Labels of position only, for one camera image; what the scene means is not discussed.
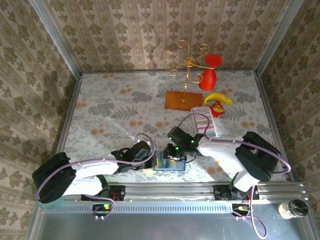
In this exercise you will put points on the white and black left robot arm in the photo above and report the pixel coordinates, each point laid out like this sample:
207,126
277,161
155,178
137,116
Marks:
95,166

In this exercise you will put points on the yellow banana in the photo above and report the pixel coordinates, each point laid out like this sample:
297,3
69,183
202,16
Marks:
221,97

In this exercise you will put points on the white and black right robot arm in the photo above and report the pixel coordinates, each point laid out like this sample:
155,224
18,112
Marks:
220,152

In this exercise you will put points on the floral tablecloth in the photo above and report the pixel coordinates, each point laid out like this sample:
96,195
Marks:
112,95

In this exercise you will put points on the teal card holder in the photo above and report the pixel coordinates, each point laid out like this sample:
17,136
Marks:
160,162

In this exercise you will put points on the aluminium table edge rail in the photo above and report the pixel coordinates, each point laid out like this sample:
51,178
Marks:
273,125
65,125

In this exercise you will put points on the glass jar with black lid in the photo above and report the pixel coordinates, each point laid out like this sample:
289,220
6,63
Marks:
297,208

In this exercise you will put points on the teal plastic cup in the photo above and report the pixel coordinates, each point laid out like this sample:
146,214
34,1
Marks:
50,205

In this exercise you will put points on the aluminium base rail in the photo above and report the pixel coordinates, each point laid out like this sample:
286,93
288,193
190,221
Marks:
170,192

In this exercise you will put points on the aluminium frame post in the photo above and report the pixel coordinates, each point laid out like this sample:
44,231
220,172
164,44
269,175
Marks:
278,37
56,37

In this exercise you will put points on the clear box of cards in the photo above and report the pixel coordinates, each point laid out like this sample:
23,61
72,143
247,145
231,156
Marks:
201,125

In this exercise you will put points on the red hourglass-shaped goblet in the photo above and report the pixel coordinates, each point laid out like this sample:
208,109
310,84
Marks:
208,80

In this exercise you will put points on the small electronics board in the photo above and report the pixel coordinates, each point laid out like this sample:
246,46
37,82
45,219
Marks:
102,208
241,208

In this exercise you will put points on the blue credit card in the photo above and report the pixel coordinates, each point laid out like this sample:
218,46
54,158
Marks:
175,166

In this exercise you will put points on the red snack packet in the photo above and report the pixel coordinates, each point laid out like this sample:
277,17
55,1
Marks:
217,108

